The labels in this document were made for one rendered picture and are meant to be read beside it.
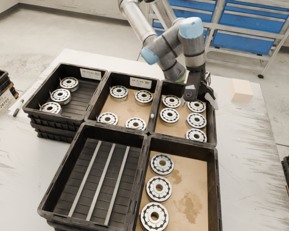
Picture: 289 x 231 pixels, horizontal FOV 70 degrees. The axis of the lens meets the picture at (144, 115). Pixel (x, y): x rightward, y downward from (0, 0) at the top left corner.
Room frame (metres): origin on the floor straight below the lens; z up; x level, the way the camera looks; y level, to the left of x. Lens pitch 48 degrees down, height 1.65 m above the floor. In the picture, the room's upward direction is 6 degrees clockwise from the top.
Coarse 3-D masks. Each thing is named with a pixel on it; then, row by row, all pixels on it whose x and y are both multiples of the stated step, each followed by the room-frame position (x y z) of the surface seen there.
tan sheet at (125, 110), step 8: (128, 96) 0.89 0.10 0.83; (112, 104) 0.81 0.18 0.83; (120, 104) 0.81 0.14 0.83; (128, 104) 0.82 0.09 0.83; (136, 104) 0.83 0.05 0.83; (104, 112) 0.74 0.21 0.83; (112, 112) 0.75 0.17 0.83; (120, 112) 0.75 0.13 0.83; (128, 112) 0.76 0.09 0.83; (136, 112) 0.77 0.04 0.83; (144, 112) 0.77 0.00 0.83; (120, 120) 0.70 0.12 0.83; (144, 120) 0.72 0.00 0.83
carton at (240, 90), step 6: (234, 84) 1.18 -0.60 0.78; (240, 84) 1.19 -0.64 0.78; (246, 84) 1.19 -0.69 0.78; (234, 90) 1.12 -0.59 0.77; (240, 90) 1.12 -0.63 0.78; (246, 90) 1.13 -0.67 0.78; (234, 96) 1.09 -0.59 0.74; (240, 96) 1.09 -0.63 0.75; (246, 96) 1.09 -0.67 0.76; (252, 96) 1.08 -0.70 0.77; (246, 102) 1.08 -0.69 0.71
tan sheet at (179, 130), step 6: (162, 96) 0.92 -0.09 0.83; (186, 102) 0.89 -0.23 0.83; (204, 102) 0.90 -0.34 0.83; (162, 108) 0.82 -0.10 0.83; (180, 108) 0.83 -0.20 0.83; (180, 114) 0.79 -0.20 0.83; (186, 114) 0.79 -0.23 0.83; (204, 114) 0.81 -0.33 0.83; (180, 120) 0.74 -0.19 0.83; (156, 126) 0.68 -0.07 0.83; (162, 126) 0.69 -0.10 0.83; (168, 126) 0.69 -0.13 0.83; (174, 126) 0.69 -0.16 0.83; (180, 126) 0.70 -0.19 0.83; (186, 126) 0.70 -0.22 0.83; (156, 132) 0.64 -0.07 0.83; (162, 132) 0.65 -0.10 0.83; (168, 132) 0.65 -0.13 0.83; (174, 132) 0.66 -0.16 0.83; (180, 132) 0.66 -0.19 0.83; (204, 132) 0.68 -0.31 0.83
